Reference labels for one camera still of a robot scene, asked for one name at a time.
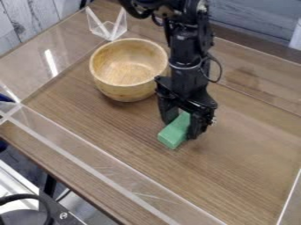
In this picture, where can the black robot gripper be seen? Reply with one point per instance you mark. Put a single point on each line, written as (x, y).
(182, 91)

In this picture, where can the green rectangular block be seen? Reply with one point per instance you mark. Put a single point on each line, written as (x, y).
(173, 135)

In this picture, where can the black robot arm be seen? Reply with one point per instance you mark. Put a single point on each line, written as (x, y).
(184, 18)

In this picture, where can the brown wooden bowl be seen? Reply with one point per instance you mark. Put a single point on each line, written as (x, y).
(124, 67)

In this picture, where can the clear acrylic corner bracket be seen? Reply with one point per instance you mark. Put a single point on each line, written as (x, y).
(106, 29)

